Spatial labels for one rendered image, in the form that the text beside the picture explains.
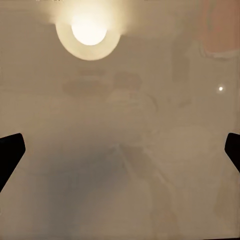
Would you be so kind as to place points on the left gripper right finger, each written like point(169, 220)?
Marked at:
point(232, 149)

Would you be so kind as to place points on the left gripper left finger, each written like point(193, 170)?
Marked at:
point(12, 149)

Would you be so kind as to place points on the coffee table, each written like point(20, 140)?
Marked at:
point(125, 107)

